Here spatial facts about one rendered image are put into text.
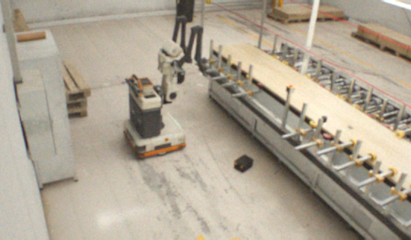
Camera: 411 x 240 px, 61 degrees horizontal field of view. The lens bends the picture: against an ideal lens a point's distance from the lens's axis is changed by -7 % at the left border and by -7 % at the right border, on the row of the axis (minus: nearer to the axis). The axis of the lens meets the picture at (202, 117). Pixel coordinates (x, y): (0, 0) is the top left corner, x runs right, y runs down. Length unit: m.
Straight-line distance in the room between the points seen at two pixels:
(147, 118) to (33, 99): 1.91
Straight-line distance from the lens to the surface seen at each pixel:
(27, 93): 2.82
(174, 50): 4.38
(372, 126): 4.33
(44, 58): 3.70
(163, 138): 4.63
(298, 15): 11.32
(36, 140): 3.01
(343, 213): 4.17
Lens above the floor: 2.84
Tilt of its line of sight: 30 degrees down
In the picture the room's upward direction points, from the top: 4 degrees clockwise
